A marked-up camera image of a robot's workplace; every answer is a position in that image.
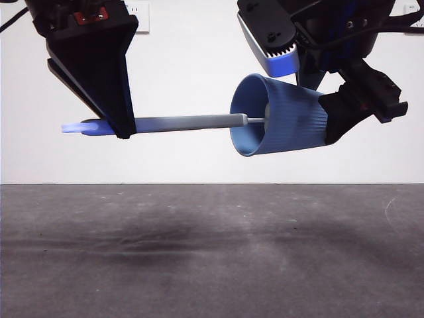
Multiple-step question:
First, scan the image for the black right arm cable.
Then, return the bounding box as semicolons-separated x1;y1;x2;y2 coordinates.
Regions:
374;8;424;36

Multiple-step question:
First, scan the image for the blue ribbed plastic cup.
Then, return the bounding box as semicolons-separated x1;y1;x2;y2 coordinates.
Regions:
229;73;329;158

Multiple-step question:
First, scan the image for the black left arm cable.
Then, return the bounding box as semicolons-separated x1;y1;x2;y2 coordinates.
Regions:
0;5;30;33

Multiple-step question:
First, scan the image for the grey cup brush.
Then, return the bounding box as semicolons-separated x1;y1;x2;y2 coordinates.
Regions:
61;102;271;137

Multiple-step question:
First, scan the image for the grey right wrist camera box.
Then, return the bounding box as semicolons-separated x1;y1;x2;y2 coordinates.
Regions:
237;0;301;78

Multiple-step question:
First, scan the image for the white wall socket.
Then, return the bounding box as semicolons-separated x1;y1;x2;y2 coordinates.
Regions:
125;1;150;34
402;5;424;30

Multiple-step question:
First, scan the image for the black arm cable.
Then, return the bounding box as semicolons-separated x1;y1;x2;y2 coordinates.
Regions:
374;8;424;36
0;5;30;33

